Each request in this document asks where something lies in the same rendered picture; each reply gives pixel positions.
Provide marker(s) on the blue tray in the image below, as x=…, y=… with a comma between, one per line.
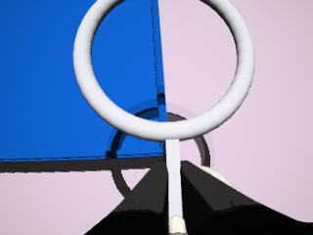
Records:
x=42, y=109

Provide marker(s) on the white ring with attached rope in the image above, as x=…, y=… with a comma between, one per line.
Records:
x=171, y=133

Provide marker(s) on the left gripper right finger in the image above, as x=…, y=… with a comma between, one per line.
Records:
x=212, y=207

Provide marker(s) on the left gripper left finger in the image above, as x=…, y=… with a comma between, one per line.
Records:
x=144, y=211

